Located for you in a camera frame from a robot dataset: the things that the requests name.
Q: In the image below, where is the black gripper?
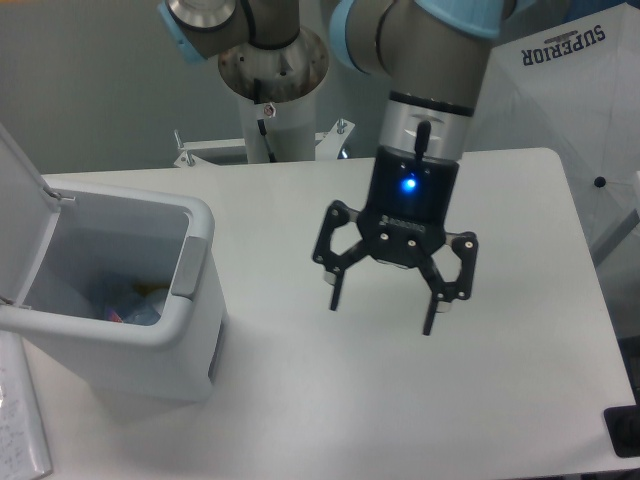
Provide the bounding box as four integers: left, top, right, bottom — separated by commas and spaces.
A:
312, 146, 479, 336

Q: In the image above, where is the crushed clear plastic bottle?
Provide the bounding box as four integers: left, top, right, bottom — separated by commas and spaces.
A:
101, 272, 166, 326

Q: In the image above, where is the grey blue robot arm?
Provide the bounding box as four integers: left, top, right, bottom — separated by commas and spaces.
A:
158, 1, 517, 331

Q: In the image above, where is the white open trash can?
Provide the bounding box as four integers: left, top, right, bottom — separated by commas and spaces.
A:
1, 133, 226, 401

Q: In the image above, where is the white Superior umbrella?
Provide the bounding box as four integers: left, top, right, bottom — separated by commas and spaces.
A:
467, 4, 639, 264

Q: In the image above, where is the yellow blue snack package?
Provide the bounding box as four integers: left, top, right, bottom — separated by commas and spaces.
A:
133, 283, 168, 296

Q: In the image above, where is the black device at edge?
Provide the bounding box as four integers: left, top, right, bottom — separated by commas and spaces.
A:
604, 405, 639, 458

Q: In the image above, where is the white whiteboard with writing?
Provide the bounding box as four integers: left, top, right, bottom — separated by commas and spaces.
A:
1, 331, 53, 479

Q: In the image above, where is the white metal mounting frame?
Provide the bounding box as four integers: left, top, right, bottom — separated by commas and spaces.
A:
173, 118, 355, 168

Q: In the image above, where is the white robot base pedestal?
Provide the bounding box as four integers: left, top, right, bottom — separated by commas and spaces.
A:
218, 27, 329, 163

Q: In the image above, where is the black base cable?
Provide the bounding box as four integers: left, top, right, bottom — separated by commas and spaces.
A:
252, 78, 278, 164

